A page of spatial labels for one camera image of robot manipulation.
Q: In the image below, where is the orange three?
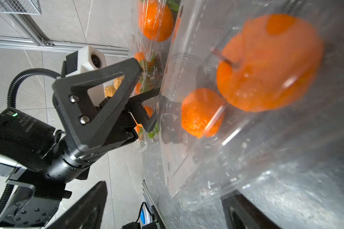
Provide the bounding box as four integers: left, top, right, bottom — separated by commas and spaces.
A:
138, 1, 174, 42

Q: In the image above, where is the orange one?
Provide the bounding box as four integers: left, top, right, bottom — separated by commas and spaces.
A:
217, 14, 324, 112

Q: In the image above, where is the brown teddy bear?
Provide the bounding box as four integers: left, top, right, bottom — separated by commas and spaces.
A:
104, 76, 125, 97

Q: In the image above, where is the clear plastic container front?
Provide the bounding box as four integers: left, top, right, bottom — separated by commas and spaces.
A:
158, 1, 344, 210

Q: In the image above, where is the orange four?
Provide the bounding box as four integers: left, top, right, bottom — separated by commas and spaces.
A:
134, 52, 145, 62

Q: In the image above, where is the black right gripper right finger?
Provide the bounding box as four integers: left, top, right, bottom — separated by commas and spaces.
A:
221, 193, 279, 229

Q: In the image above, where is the clear plastic container left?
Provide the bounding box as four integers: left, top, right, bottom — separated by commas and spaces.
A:
129, 87, 160, 152

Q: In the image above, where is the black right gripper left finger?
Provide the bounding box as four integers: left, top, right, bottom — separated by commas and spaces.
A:
46, 181, 108, 229

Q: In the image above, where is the white wire wall basket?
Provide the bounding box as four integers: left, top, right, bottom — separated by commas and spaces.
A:
0, 0, 42, 15

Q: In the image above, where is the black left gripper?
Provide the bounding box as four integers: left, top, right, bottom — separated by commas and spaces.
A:
45, 58, 161, 184

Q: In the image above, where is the orange two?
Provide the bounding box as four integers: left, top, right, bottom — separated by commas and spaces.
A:
181, 88, 225, 138

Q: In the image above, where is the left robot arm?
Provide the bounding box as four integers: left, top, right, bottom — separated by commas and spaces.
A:
0, 58, 160, 228

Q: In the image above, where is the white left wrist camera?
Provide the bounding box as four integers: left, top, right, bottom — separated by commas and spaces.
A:
66, 45, 107, 106

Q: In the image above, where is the orange five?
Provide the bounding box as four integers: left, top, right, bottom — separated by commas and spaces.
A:
135, 106, 154, 127

